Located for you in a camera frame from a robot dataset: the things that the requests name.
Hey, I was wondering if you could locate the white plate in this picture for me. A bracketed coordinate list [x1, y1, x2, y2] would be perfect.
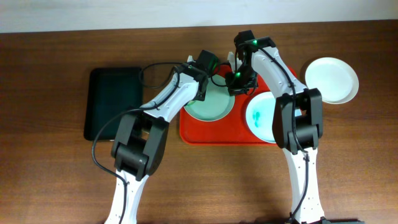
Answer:
[305, 57, 359, 105]

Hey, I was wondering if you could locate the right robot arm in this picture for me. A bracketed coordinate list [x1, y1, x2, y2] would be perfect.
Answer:
[226, 30, 326, 223]

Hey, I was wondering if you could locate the black rectangular tray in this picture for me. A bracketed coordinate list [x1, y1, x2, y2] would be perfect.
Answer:
[83, 67, 143, 141]

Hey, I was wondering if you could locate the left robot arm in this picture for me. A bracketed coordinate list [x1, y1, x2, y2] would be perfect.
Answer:
[106, 50, 218, 223]

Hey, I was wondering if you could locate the pale green plate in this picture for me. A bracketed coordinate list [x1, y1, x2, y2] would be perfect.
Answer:
[184, 75, 235, 122]

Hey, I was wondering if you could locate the red plastic tray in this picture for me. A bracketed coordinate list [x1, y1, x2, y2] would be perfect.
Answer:
[179, 63, 298, 146]

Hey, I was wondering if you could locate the pale blue plate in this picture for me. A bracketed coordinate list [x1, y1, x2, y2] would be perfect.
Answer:
[245, 91, 275, 144]

